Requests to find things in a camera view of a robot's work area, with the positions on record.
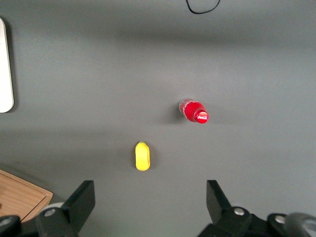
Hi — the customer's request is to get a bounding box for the wooden two-drawer cabinet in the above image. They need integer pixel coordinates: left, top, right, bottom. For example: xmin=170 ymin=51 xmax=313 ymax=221
xmin=0 ymin=169 xmax=53 ymax=223

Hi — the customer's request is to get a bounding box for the thin black looped cable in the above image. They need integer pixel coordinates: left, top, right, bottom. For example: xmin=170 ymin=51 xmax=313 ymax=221
xmin=185 ymin=0 xmax=222 ymax=15

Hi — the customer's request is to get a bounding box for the cream plastic tray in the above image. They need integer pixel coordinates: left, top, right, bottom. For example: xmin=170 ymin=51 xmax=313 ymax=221
xmin=0 ymin=17 xmax=15 ymax=114

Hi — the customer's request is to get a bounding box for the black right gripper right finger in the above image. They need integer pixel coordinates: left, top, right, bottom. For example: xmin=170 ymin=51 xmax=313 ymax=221
xmin=197 ymin=179 xmax=253 ymax=237

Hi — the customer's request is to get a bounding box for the red cola bottle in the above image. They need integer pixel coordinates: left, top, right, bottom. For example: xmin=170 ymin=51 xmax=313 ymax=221
xmin=178 ymin=97 xmax=210 ymax=125

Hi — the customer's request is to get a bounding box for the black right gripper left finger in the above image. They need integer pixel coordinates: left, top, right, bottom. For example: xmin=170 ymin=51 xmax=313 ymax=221
xmin=36 ymin=180 xmax=96 ymax=237

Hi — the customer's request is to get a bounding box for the yellow lemon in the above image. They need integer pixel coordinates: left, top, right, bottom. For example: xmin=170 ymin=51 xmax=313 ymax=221
xmin=134 ymin=141 xmax=152 ymax=172

